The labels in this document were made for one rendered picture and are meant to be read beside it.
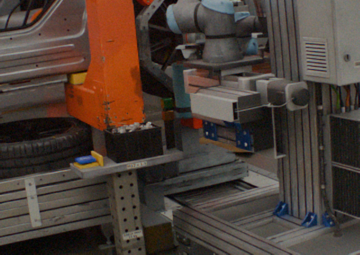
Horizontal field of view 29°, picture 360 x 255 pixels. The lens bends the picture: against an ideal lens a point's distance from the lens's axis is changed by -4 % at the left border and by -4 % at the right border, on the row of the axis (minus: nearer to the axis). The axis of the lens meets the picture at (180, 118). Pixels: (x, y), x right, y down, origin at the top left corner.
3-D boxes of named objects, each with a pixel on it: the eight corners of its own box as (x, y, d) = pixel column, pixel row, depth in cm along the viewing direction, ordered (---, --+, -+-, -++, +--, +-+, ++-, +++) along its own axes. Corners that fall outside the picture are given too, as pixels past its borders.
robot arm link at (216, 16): (227, 35, 261) (224, -2, 258) (194, 36, 268) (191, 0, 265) (242, 31, 271) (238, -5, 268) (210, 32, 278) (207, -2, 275)
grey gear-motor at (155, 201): (151, 188, 376) (144, 122, 369) (186, 209, 338) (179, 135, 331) (118, 195, 369) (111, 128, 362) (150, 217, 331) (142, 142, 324)
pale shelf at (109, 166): (167, 151, 308) (166, 144, 307) (184, 159, 293) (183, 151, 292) (70, 170, 291) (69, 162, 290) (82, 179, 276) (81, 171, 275)
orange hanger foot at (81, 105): (97, 108, 369) (90, 41, 363) (133, 123, 322) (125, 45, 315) (66, 113, 363) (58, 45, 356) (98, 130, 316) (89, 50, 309)
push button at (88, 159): (91, 160, 289) (90, 155, 289) (97, 164, 283) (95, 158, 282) (75, 163, 286) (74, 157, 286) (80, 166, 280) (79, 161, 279)
